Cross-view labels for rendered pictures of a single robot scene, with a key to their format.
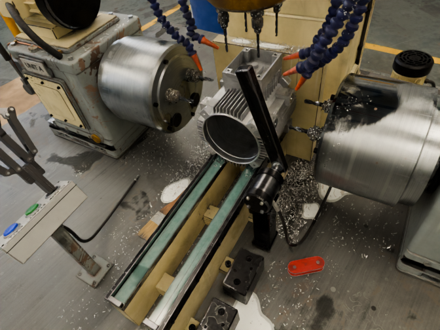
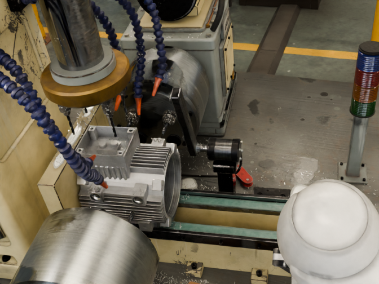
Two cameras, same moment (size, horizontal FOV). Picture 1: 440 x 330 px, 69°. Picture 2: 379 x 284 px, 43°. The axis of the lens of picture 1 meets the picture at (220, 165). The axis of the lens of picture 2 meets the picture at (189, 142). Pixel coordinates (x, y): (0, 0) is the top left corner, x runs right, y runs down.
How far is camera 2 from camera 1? 1.11 m
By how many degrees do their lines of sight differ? 72
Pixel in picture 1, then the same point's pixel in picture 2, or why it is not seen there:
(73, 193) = not seen: hidden behind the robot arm
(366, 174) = (204, 93)
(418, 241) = (219, 104)
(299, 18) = not seen: hidden behind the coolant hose
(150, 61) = (106, 221)
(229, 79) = (128, 156)
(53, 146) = not seen: outside the picture
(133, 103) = (147, 267)
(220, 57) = (64, 193)
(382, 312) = (256, 140)
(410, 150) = (195, 64)
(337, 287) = (249, 160)
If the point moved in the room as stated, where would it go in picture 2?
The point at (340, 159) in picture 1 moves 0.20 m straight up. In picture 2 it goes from (198, 99) to (190, 31)
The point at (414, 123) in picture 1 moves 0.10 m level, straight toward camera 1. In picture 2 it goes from (181, 56) to (216, 58)
